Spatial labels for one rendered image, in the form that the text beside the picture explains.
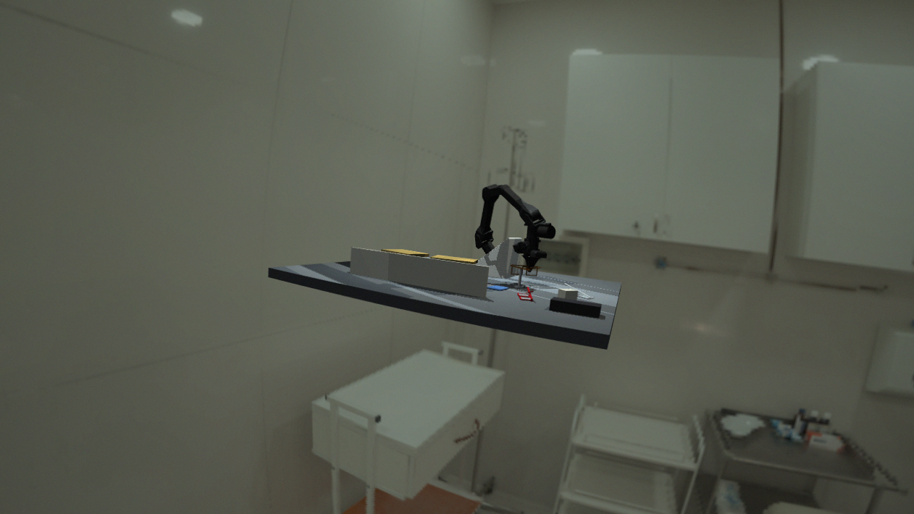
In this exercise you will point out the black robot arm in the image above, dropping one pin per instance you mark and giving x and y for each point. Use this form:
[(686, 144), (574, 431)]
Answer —
[(527, 212)]

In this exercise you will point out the grey flat rectangular panel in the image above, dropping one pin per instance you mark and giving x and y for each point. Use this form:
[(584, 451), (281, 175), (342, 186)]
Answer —
[(467, 279)]

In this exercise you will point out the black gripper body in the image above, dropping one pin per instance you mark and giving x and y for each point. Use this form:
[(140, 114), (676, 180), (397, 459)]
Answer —
[(534, 251)]

